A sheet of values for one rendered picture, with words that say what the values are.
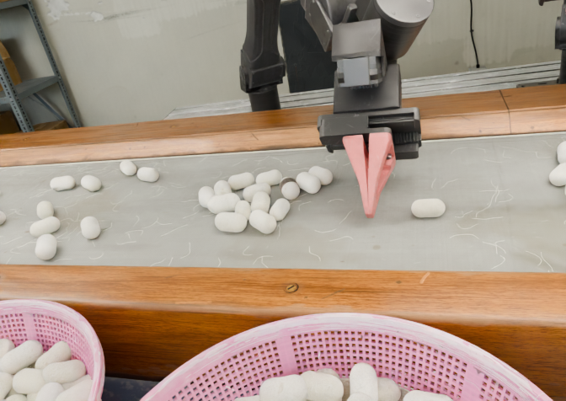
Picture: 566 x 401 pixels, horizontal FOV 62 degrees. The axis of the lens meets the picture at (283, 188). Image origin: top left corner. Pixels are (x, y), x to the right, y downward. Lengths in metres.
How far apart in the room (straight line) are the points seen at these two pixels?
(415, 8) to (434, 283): 0.25
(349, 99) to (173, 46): 2.35
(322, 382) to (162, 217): 0.32
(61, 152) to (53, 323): 0.48
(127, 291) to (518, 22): 2.42
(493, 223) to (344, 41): 0.22
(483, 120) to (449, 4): 1.93
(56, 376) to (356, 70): 0.35
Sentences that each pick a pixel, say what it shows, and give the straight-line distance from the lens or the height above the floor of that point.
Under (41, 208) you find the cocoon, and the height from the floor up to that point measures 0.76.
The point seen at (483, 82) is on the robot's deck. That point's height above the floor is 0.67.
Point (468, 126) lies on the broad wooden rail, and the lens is 0.66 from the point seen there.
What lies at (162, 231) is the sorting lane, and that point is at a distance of 0.56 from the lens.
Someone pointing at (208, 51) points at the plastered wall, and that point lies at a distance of 2.74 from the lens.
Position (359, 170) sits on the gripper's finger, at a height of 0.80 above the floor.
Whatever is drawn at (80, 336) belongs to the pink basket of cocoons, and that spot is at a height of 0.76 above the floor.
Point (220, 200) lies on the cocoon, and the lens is 0.54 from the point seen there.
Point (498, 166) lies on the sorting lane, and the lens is 0.59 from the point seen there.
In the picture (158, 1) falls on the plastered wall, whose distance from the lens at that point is 2.78.
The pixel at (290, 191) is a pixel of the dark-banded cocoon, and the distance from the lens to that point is 0.54.
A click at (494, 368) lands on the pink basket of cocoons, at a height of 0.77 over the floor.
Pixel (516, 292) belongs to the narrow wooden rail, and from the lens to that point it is 0.37.
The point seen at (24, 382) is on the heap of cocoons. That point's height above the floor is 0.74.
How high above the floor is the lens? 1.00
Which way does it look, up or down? 27 degrees down
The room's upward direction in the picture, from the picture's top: 11 degrees counter-clockwise
